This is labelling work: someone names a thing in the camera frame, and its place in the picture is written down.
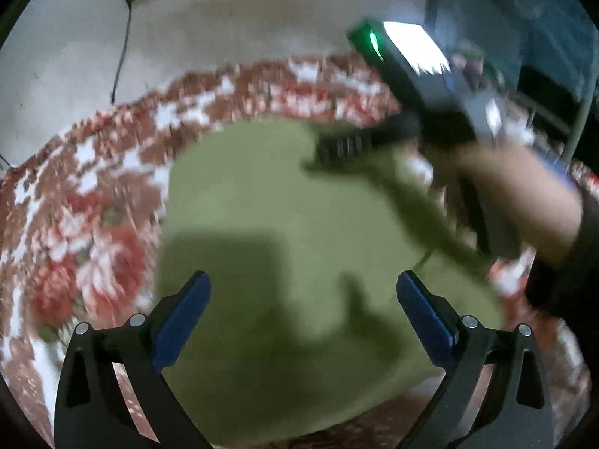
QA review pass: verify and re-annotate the dark wall cable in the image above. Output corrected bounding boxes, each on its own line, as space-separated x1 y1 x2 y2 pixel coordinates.
110 0 137 104

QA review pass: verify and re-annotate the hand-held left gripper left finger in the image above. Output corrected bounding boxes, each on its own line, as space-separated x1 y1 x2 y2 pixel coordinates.
54 270 213 449

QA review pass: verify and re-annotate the person's right forearm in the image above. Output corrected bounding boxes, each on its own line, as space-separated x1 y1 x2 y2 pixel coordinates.
444 143 599 323

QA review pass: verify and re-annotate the red floral blanket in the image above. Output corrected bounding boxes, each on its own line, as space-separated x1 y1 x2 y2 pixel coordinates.
0 54 599 449

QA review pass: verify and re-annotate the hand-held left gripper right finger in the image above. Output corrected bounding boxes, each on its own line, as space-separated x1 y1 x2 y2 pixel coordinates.
395 270 555 449

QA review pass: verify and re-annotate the olive green garment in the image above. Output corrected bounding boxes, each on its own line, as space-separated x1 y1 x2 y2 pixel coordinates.
152 119 508 445

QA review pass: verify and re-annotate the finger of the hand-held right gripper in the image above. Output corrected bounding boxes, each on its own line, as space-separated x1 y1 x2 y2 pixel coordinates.
313 114 424 170

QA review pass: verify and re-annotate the grey-blue cabinet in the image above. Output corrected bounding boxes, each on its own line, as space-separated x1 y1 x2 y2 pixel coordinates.
423 0 599 162

